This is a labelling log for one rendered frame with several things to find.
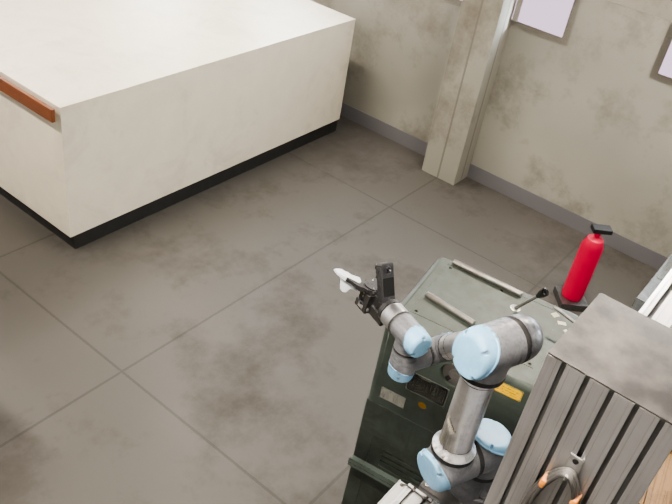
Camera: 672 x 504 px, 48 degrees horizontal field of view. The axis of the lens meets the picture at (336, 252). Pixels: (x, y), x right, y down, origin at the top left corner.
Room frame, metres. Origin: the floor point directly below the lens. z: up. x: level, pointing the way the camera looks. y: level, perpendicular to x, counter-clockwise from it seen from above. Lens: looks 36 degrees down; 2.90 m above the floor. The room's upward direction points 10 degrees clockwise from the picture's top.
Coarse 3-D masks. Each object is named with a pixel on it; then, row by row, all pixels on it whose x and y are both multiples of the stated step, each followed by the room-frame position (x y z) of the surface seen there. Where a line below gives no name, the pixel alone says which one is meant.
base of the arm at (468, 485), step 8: (472, 480) 1.35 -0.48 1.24; (480, 480) 1.35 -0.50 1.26; (488, 480) 1.35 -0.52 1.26; (456, 488) 1.36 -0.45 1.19; (464, 488) 1.35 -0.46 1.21; (472, 488) 1.34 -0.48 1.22; (480, 488) 1.34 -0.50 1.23; (488, 488) 1.35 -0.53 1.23; (456, 496) 1.35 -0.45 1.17; (464, 496) 1.34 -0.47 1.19; (472, 496) 1.33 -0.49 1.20; (480, 496) 1.35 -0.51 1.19
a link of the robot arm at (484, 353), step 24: (480, 336) 1.29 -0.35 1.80; (504, 336) 1.31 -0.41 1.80; (528, 336) 1.33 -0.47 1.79; (456, 360) 1.30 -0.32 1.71; (480, 360) 1.26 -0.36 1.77; (504, 360) 1.27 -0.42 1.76; (480, 384) 1.26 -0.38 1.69; (456, 408) 1.30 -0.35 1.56; (480, 408) 1.28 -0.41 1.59; (456, 432) 1.28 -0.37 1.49; (432, 456) 1.29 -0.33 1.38; (456, 456) 1.28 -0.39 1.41; (432, 480) 1.27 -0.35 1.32; (456, 480) 1.27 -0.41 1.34
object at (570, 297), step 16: (592, 224) 3.94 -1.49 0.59; (592, 240) 3.89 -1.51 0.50; (576, 256) 3.92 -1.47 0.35; (592, 256) 3.86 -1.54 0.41; (576, 272) 3.88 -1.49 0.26; (592, 272) 3.87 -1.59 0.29; (560, 288) 3.98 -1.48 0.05; (576, 288) 3.86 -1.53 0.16; (560, 304) 3.84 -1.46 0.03; (576, 304) 3.84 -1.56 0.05
